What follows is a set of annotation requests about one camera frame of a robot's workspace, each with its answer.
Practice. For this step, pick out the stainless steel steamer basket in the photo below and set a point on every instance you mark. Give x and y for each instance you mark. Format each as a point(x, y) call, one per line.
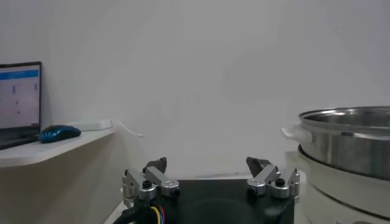
point(344, 152)

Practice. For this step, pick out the cream electric pot base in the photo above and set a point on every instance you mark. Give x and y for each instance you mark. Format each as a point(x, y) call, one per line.
point(335, 194)

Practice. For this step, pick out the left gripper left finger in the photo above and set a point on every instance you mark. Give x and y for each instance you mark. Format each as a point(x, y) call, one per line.
point(158, 179)

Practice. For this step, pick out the black laptop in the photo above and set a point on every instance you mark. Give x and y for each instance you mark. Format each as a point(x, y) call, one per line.
point(18, 100)

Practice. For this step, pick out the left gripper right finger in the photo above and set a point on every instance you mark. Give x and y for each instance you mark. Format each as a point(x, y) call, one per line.
point(268, 178)

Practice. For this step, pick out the blue computer mouse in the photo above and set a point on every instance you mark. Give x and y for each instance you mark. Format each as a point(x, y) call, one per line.
point(58, 134)

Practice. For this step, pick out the white side desk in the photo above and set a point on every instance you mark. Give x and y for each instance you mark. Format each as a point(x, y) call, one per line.
point(45, 150)

